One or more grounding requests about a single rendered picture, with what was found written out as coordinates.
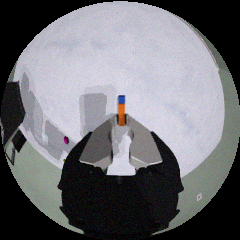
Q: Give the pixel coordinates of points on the small blue cube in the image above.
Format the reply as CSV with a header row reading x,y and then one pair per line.
x,y
121,99

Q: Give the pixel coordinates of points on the orange rod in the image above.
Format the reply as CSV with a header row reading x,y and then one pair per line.
x,y
121,108

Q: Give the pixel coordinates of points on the small magenta rod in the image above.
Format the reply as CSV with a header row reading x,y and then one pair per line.
x,y
66,140

